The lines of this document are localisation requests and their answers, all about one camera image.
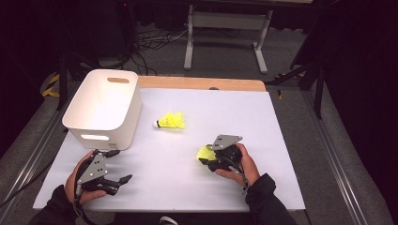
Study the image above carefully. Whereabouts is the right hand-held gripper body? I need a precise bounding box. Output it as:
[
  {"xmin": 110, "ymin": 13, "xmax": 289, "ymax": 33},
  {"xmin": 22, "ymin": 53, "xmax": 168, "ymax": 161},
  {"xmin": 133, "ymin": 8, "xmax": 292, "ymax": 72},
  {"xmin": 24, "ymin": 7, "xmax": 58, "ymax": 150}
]
[{"xmin": 207, "ymin": 134, "xmax": 244, "ymax": 173}]

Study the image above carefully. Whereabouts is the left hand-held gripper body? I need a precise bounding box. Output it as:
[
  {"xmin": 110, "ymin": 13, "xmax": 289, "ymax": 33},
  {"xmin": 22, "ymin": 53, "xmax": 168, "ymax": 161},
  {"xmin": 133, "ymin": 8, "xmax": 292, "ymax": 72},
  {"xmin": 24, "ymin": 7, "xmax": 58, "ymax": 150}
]
[{"xmin": 74, "ymin": 149, "xmax": 121, "ymax": 196}]

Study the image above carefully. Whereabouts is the person's right hand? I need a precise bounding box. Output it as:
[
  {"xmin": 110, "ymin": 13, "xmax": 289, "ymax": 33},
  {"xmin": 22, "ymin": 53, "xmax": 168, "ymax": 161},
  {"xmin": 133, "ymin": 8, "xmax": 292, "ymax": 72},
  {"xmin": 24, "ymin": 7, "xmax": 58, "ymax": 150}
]
[{"xmin": 215, "ymin": 142, "xmax": 261, "ymax": 188}]

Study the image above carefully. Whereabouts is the person's left hand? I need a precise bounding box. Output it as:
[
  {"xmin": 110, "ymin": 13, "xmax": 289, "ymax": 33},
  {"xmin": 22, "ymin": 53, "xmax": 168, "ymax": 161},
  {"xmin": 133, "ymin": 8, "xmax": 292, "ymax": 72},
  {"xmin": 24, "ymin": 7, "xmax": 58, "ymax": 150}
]
[{"xmin": 64, "ymin": 150, "xmax": 108, "ymax": 205}]

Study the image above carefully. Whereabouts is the white table mat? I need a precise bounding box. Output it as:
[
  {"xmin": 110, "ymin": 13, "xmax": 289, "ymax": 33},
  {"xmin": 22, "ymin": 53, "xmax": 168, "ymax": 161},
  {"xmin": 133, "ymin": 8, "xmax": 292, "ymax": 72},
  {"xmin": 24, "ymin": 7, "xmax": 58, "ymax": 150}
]
[{"xmin": 32, "ymin": 88, "xmax": 306, "ymax": 214}]

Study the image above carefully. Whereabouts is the white plastic bin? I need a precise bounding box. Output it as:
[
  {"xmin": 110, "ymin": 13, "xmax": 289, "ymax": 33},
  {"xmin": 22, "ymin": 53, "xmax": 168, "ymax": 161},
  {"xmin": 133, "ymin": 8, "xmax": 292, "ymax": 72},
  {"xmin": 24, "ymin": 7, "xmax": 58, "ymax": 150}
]
[{"xmin": 61, "ymin": 68, "xmax": 144, "ymax": 152}]

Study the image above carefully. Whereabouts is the wooden table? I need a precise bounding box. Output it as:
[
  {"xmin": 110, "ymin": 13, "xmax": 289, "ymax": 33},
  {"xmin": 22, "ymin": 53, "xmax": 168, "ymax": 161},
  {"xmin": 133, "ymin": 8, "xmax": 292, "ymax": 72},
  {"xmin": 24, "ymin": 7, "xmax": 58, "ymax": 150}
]
[{"xmin": 137, "ymin": 75, "xmax": 267, "ymax": 93}]

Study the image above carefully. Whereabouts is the black tripod stand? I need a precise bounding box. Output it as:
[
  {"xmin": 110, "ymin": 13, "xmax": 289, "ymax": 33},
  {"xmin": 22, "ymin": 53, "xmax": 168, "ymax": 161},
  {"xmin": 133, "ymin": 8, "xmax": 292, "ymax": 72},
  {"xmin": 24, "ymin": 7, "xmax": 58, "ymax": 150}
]
[
  {"xmin": 266, "ymin": 59, "xmax": 327, "ymax": 120},
  {"xmin": 53, "ymin": 0, "xmax": 101, "ymax": 111}
]

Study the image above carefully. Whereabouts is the black curtain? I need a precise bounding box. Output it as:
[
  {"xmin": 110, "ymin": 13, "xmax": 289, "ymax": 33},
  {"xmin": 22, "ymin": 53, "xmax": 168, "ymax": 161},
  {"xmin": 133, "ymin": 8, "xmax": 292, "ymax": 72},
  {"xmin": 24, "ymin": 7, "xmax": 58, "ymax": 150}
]
[
  {"xmin": 322, "ymin": 0, "xmax": 398, "ymax": 217},
  {"xmin": 0, "ymin": 0, "xmax": 64, "ymax": 158}
]

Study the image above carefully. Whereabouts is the black device with red light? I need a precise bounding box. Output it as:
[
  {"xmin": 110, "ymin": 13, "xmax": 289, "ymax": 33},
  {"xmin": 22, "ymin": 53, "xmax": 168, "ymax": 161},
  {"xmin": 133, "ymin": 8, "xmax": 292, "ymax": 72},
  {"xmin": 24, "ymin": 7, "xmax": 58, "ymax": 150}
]
[{"xmin": 115, "ymin": 0, "xmax": 140, "ymax": 51}]

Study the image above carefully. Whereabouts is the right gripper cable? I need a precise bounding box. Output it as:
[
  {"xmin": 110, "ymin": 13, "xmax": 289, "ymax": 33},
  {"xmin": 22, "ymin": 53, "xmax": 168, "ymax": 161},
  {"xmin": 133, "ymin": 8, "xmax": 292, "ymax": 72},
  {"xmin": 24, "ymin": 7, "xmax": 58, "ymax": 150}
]
[{"xmin": 226, "ymin": 156, "xmax": 252, "ymax": 196}]

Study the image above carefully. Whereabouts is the grey metal floor rail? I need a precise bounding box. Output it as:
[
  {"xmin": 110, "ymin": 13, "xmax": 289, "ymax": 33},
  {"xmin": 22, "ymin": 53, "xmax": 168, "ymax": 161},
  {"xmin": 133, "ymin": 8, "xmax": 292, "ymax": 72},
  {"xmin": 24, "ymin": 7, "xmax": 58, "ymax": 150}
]
[
  {"xmin": 0, "ymin": 82, "xmax": 79, "ymax": 225},
  {"xmin": 299, "ymin": 90, "xmax": 369, "ymax": 225}
]

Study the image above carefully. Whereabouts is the black floor cable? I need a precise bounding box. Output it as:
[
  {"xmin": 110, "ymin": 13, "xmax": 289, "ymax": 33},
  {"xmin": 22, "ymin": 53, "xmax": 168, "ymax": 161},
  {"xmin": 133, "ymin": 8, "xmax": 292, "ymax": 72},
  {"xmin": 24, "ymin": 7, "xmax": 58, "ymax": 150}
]
[{"xmin": 0, "ymin": 158, "xmax": 54, "ymax": 209}]

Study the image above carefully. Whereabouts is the tangle of floor cables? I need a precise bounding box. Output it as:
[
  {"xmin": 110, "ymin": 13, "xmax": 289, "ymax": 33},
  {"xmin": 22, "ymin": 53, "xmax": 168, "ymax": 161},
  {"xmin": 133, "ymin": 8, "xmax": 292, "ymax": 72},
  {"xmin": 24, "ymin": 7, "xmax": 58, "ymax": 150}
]
[{"xmin": 130, "ymin": 27, "xmax": 242, "ymax": 76}]

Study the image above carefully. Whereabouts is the grey metal desk frame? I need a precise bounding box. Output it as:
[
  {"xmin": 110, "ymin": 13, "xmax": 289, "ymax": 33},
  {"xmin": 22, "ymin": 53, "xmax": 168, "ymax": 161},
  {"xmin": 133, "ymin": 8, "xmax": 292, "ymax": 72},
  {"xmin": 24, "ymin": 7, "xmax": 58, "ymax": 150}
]
[{"xmin": 183, "ymin": 4, "xmax": 274, "ymax": 75}]

